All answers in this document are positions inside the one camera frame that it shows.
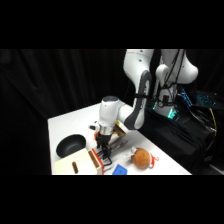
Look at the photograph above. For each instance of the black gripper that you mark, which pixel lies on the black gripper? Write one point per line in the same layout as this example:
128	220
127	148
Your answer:
104	139

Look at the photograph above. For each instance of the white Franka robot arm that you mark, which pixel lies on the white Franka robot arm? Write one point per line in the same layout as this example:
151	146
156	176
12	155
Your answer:
136	100

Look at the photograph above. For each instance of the beige wooden drawer cabinet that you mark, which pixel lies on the beige wooden drawer cabinet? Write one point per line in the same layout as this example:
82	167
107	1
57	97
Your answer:
75	161

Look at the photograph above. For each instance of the blue cube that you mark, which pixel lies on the blue cube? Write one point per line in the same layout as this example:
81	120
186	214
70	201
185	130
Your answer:
119	170

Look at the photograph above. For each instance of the black bowl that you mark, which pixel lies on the black bowl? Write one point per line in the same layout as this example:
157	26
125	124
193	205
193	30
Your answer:
70	145

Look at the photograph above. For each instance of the brown plush toy with tag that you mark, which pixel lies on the brown plush toy with tag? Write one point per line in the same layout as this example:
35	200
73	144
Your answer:
140	157

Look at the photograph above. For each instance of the green lit control box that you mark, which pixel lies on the green lit control box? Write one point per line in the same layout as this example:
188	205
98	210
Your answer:
168	112

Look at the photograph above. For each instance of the black robot stand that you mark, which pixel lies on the black robot stand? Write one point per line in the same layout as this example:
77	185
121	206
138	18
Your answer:
180	140

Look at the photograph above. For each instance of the black curtain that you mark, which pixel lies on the black curtain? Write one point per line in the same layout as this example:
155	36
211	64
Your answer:
50	80

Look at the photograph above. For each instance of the blue backlit keyboard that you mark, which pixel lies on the blue backlit keyboard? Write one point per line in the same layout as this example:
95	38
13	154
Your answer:
205	99

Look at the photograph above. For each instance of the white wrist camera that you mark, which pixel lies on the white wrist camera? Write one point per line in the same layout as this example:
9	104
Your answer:
93	127

